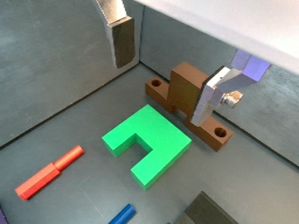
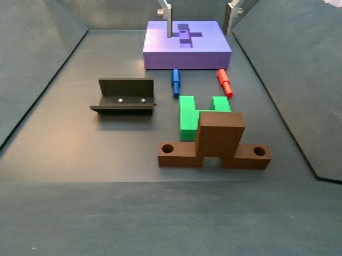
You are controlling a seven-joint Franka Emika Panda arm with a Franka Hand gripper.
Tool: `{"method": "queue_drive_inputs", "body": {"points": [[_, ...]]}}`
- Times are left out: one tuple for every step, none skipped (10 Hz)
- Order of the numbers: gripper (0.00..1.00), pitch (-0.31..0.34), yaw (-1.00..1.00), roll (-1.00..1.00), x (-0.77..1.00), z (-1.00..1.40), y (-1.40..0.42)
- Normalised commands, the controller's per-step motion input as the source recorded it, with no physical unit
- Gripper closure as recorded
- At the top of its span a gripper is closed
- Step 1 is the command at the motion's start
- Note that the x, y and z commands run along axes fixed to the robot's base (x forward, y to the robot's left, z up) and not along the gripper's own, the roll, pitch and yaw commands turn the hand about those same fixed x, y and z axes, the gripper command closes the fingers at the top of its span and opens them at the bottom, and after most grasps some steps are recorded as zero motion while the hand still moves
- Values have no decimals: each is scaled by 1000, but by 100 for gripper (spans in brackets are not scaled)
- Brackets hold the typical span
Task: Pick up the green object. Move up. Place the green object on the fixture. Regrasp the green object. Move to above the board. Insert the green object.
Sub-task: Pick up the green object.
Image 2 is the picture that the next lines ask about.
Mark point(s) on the black angled fixture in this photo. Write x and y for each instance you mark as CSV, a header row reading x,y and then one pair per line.
x,y
126,96

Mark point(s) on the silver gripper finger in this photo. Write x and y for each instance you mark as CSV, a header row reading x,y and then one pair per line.
x,y
234,11
165,11

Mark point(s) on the red peg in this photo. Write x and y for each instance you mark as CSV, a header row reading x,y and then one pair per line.
x,y
225,82

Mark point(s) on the green U-shaped block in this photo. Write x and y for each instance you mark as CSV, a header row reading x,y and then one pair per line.
x,y
189,114

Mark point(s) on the brown T-shaped block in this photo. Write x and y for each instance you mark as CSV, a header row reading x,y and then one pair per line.
x,y
218,140

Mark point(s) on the purple board with cross slot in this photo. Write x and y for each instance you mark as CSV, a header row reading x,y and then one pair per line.
x,y
197,46

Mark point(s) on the blue peg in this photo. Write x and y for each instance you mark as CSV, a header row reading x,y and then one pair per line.
x,y
176,83

